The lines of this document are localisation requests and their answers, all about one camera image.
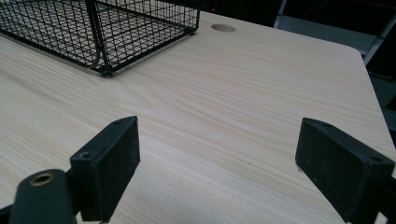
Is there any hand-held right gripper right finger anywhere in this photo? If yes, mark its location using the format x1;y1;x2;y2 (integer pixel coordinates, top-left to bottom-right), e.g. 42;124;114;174
294;117;396;224

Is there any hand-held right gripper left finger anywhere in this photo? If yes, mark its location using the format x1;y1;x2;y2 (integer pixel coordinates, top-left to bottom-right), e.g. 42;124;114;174
69;115;141;224

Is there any grey metal stand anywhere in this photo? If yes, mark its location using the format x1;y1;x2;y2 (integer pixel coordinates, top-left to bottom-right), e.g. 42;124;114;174
274;0;396;66

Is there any black wire basket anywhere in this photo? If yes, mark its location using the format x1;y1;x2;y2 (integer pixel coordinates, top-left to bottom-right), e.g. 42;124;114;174
0;0;201;77

